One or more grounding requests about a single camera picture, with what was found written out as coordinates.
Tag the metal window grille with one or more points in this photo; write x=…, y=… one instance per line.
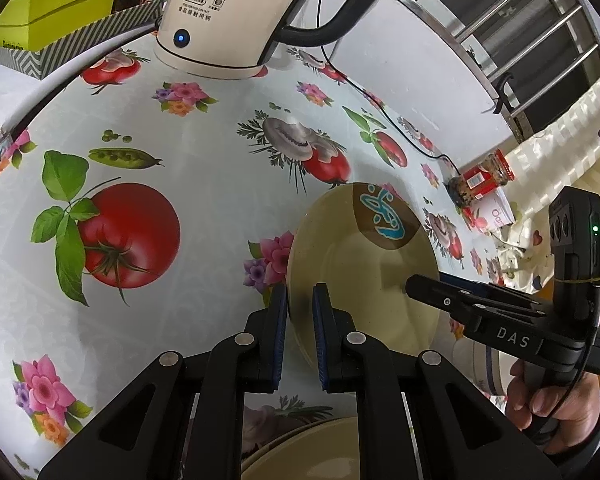
x=539, y=55

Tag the chevron pattern box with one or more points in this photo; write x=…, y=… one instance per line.
x=39, y=64

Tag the floral vegetable tablecloth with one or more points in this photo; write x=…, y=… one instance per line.
x=146, y=210

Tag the cream electric kettle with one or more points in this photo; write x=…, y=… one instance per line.
x=233, y=39

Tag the person's right hand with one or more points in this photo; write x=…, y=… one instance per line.
x=577, y=413

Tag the white yogurt cup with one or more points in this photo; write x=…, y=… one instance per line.
x=493, y=212

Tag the red lid sauce jar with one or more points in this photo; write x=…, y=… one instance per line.
x=480, y=180

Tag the beige plate brown patch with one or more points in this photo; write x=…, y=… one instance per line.
x=363, y=242

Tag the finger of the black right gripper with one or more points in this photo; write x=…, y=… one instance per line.
x=461, y=298

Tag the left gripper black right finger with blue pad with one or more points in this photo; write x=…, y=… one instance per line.
x=338, y=362

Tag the green box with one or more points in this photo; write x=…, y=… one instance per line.
x=32, y=25

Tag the cream heart pattern curtain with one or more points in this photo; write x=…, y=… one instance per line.
x=565, y=153

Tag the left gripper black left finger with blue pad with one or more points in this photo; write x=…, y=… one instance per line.
x=266, y=353

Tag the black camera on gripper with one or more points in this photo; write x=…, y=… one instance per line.
x=575, y=244

